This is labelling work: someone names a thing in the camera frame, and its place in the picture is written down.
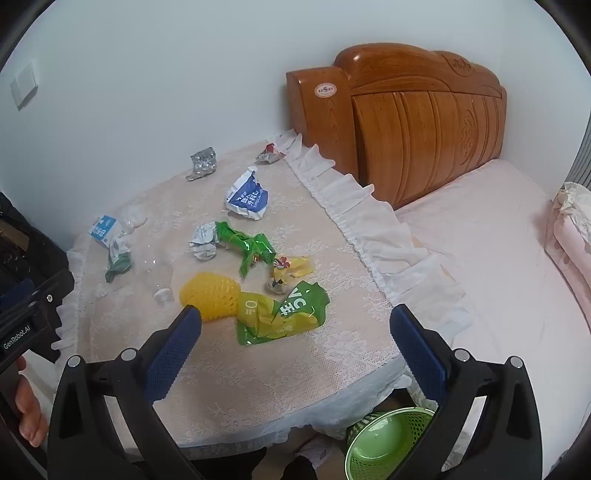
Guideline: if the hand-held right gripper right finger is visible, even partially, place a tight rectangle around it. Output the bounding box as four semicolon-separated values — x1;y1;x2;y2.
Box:
389;304;543;480

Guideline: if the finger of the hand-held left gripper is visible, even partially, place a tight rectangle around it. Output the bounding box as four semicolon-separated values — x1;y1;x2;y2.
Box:
0;278;36;318

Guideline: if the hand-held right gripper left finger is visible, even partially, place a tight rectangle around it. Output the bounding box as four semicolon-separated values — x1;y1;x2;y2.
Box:
46;305;204;480

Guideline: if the green plastic basket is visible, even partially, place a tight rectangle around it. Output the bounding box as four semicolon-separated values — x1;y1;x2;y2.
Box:
345;406;437;480

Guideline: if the blue white mask package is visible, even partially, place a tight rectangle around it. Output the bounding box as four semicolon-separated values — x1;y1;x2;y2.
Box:
224;170;269;222

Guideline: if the person's left hand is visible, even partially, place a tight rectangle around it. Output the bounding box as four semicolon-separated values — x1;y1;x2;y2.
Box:
14;357;48;448

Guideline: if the yellow foam fruit net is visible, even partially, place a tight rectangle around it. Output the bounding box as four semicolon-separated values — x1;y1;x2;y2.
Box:
179;272;241;322

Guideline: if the clear plastic bottle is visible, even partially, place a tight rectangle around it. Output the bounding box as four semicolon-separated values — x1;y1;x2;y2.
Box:
121;205;176;306

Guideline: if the green white wrapper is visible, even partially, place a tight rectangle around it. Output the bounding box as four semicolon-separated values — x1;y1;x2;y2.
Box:
105;233;134;284

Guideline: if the white lace tablecloth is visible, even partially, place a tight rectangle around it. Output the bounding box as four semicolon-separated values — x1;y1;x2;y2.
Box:
51;130;467;448

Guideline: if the small blue white wrapper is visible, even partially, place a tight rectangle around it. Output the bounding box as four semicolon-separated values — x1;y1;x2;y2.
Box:
89;215;122;245

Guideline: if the green yellow snack bag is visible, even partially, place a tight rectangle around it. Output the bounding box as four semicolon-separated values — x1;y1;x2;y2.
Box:
235;280;331;346

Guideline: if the crumpled silver white wrapper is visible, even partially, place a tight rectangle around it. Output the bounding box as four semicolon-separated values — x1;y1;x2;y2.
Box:
188;222;219;262

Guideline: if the bed with pink sheet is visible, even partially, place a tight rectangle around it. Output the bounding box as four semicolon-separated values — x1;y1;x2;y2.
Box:
394;159;591;480

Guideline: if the twisted green wrapper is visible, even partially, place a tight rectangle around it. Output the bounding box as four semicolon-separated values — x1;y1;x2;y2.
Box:
215;220;278;280

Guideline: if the yellow snack wrapper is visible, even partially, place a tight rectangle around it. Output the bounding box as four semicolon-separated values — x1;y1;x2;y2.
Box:
265;255;317;295

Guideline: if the folded pink blanket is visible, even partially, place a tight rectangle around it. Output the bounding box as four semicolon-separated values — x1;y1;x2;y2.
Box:
545;212;591;283

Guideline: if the crumpled silver foil wrapper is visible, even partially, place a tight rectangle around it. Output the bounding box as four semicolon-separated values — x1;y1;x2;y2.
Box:
185;148;218;182

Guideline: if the crumpled red white wrapper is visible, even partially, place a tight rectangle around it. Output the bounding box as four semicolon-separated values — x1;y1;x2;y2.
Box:
255;143;287;165

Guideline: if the wooden bed headboard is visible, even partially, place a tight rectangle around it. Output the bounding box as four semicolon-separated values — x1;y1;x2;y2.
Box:
285;43;508;210

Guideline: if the grey ribbed radiator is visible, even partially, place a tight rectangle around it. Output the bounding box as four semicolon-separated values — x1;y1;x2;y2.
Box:
566;134;591;191

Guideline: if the white wall switch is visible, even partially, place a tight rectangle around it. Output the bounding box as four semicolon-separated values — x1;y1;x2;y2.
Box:
10;62;38;110

